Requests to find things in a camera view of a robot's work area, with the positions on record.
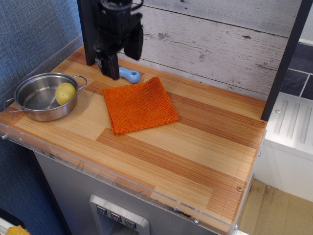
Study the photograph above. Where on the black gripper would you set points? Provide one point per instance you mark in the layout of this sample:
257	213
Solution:
118	28

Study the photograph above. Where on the orange knitted cloth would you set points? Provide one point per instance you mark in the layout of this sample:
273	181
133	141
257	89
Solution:
140	106

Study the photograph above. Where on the yellow object at corner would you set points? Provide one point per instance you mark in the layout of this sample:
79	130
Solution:
17	230

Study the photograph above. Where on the grey and blue scoop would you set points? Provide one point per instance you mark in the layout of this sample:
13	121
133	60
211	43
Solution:
131	75

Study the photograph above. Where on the yellow potato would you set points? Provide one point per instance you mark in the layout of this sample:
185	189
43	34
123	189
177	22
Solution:
64	93

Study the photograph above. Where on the stainless steel pot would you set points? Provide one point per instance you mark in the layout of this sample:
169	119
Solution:
37	96

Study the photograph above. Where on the silver dispenser panel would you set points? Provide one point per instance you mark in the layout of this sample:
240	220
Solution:
112	219

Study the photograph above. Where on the clear acrylic table guard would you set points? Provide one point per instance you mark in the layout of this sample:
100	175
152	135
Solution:
199	173

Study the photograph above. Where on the white ribbed side cabinet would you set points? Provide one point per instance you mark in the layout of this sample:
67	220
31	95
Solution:
285	158

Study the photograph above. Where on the dark left shelf post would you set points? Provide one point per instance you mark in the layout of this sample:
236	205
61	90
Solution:
89	33

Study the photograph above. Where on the dark shelf post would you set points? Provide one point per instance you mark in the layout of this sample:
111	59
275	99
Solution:
296	31
89	33

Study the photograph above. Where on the dark right shelf post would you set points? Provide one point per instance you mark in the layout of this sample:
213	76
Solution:
296	31

